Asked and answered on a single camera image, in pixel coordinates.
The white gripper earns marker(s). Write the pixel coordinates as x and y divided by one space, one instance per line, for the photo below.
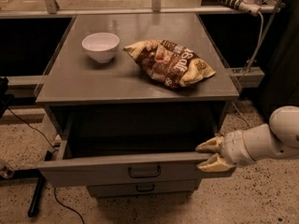
233 148

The grey top drawer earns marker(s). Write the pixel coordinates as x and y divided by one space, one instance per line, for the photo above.
129 143

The grey drawer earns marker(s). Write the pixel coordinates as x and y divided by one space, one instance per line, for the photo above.
144 188
129 143

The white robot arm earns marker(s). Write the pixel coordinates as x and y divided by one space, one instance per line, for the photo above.
279 139

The grey drawer cabinet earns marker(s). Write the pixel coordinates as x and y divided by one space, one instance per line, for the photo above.
75 79

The grey bottom drawer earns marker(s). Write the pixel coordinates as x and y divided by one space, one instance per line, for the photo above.
144 188

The brown yellow chip bag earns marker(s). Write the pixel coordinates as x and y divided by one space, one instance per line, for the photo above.
169 63

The white power strip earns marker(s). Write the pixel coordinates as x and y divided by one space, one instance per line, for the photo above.
247 6

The white ceramic bowl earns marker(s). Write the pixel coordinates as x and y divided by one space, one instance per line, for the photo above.
101 47

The black metal floor bar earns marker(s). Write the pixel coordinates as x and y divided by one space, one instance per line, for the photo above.
34 205

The black device at left edge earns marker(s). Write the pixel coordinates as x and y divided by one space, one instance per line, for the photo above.
5 99

